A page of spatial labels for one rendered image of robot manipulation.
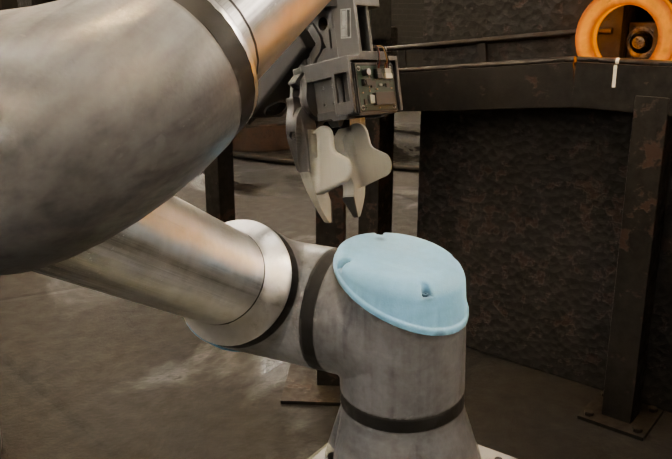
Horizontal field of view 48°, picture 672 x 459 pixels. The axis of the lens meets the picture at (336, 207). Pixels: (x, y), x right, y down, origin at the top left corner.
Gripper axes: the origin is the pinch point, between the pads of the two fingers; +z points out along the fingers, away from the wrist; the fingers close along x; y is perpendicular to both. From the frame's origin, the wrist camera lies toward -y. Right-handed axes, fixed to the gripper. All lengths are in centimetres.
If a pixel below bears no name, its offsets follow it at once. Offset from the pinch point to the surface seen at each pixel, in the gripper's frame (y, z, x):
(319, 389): -65, 44, 54
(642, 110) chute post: -1, -7, 83
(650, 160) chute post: -1, 3, 83
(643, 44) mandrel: -4, -19, 93
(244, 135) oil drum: -267, -24, 210
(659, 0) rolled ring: 3, -25, 84
